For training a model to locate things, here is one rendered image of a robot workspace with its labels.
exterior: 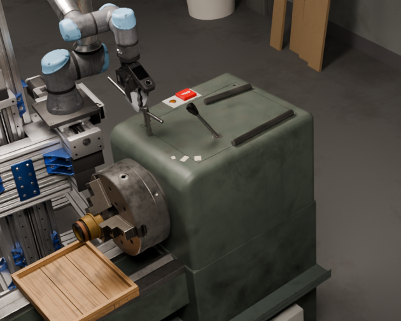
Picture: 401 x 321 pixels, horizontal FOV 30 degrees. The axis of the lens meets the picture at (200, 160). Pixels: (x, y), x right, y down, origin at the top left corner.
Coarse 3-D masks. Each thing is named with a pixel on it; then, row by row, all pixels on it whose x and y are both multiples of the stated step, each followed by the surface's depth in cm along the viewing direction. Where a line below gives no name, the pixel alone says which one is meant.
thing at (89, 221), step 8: (88, 216) 246; (96, 216) 248; (72, 224) 247; (80, 224) 244; (88, 224) 244; (96, 224) 245; (80, 232) 243; (88, 232) 244; (96, 232) 245; (80, 240) 247; (88, 240) 248
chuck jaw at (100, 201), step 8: (96, 176) 252; (88, 184) 249; (96, 184) 249; (96, 192) 249; (104, 192) 250; (88, 200) 249; (96, 200) 248; (104, 200) 250; (88, 208) 247; (96, 208) 248; (104, 208) 249
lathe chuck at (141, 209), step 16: (112, 176) 244; (112, 192) 245; (128, 192) 240; (144, 192) 242; (112, 208) 257; (128, 208) 240; (144, 208) 241; (144, 224) 242; (160, 224) 246; (128, 240) 252; (144, 240) 244
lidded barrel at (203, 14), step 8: (192, 0) 654; (200, 0) 649; (208, 0) 647; (216, 0) 648; (224, 0) 651; (232, 0) 660; (192, 8) 660; (200, 8) 654; (208, 8) 652; (216, 8) 653; (224, 8) 656; (232, 8) 665; (192, 16) 666; (200, 16) 659; (208, 16) 657; (216, 16) 657; (224, 16) 660
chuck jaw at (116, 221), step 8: (120, 216) 248; (104, 224) 245; (112, 224) 245; (120, 224) 244; (128, 224) 243; (104, 232) 245; (112, 232) 243; (120, 232) 243; (128, 232) 241; (136, 232) 243; (144, 232) 244
